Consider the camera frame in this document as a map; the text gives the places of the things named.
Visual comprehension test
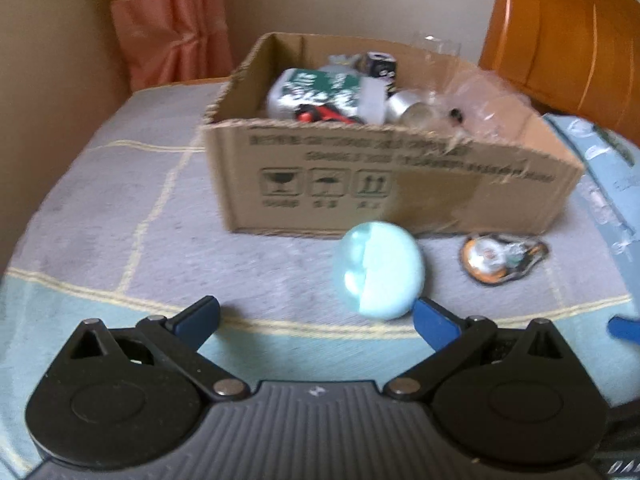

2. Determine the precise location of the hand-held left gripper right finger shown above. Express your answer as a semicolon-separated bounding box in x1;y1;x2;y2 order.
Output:
384;297;576;403

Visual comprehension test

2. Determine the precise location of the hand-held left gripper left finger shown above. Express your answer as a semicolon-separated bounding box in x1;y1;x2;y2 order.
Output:
65;296;251;402

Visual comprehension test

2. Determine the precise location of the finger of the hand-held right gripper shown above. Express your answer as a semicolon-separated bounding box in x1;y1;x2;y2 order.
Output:
607;314;640;349

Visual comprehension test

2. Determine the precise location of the light blue ball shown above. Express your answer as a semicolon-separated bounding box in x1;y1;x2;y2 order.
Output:
332;220;427;321

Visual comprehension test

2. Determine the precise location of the brown cardboard box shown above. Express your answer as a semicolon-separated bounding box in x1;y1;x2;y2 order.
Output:
200;32;586;239

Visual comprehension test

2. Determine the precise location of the clear plastic bag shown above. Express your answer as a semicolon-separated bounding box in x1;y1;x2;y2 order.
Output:
425;66;537;142

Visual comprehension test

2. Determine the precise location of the red and black tool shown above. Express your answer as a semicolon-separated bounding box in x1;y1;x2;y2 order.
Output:
295;103;364;125

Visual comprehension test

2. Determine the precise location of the clear glass jar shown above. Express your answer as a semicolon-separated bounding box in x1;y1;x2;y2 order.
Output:
410;32;464;59

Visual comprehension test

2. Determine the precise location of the orange foil snack wrapper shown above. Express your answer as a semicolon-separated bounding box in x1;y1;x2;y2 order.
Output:
459;232;549;287

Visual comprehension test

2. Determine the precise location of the silver metal can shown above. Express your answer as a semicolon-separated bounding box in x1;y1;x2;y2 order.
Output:
385;90;436;129

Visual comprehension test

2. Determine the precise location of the black drink can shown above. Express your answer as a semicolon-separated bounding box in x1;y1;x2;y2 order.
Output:
361;52;399;96

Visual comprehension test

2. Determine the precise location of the green white plastic bottle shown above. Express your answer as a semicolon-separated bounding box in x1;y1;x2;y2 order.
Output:
266;68;386;124

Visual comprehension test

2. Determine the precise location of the pink striped curtain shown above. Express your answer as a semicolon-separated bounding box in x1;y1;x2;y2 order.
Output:
102;0;234;92

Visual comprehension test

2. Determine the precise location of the orange wooden headboard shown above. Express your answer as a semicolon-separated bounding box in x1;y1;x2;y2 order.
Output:
478;0;640;149

